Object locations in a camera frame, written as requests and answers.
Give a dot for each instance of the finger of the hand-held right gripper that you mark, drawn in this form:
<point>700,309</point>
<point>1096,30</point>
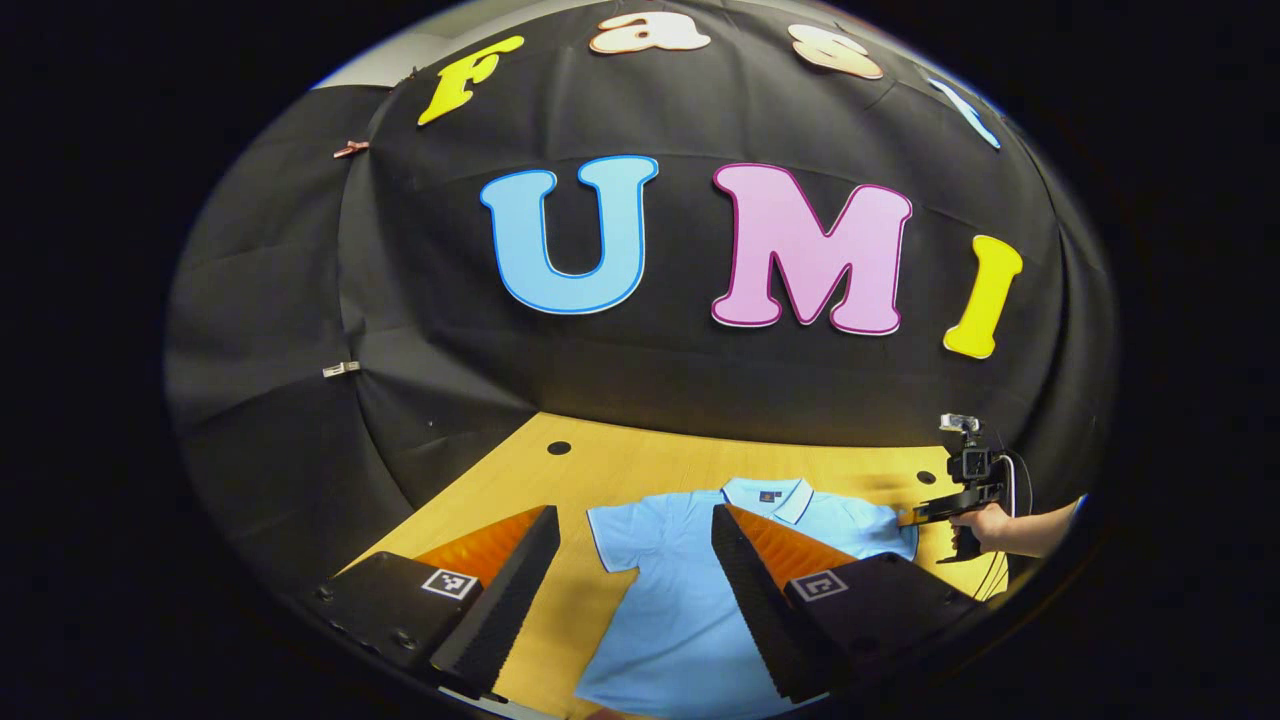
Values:
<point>955,505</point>

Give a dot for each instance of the white cloth clip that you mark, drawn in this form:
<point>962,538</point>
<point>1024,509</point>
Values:
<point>341,369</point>

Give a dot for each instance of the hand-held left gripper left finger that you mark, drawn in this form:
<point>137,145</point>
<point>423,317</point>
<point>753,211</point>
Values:
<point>520,590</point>

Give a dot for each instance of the copper cloth clip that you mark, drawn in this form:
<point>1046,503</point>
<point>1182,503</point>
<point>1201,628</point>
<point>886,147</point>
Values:
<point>350,149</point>

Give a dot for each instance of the black backdrop cloth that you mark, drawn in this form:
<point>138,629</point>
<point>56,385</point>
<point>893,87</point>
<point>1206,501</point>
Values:
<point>450,350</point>

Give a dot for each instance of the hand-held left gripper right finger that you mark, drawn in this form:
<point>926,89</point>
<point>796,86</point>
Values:
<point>750,590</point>

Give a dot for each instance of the light blue T-shirt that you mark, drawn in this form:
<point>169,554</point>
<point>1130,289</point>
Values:
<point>680,620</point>

